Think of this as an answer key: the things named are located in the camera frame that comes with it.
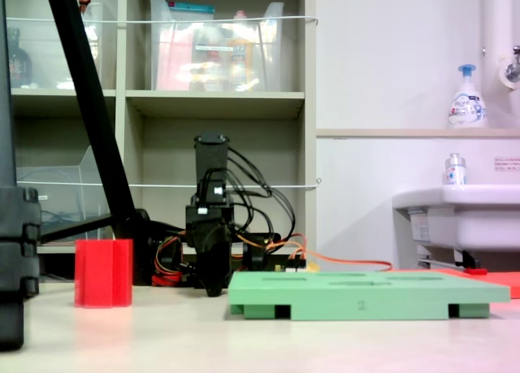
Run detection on orange and red wires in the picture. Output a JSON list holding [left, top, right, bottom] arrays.
[[153, 234, 190, 287]]

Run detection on red cross columnar block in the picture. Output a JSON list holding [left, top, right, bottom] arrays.
[[74, 238, 134, 309]]

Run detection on pink packet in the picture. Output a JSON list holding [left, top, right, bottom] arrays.
[[156, 27, 194, 91]]

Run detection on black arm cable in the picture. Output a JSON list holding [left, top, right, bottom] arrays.
[[227, 145, 297, 250]]

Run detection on large clear storage bin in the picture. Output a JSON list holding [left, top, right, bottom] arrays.
[[149, 0, 285, 93]]

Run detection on white shelf guard cord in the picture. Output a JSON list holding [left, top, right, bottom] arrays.
[[6, 15, 319, 27], [15, 177, 323, 189]]

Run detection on dark glass bottle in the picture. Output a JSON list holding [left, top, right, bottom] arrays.
[[6, 27, 33, 89]]

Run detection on bottle with orange label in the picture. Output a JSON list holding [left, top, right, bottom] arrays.
[[226, 10, 256, 90]]

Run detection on clear slanted file box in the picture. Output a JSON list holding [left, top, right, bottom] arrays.
[[15, 145, 115, 247]]

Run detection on circuit board with connectors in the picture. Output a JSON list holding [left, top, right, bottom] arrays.
[[274, 258, 309, 274]]

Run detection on long orange wire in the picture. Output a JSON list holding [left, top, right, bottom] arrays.
[[237, 232, 394, 273]]

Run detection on black forearm cable bundle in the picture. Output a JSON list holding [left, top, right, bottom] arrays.
[[225, 145, 274, 199]]

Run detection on small clear sanitizer bottle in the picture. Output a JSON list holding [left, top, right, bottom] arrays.
[[443, 152, 468, 186]]

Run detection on white sink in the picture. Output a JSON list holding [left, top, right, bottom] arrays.
[[392, 184, 520, 253]]

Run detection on black tripod leg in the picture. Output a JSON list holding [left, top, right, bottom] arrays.
[[0, 0, 41, 352], [42, 0, 154, 287]]

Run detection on teal topped bag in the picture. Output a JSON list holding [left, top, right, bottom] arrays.
[[167, 1, 215, 28]]

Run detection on green shape hole board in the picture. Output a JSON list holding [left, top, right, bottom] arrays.
[[227, 270, 511, 322]]

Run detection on white pump soap bottle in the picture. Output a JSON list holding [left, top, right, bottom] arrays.
[[448, 63, 488, 129]]

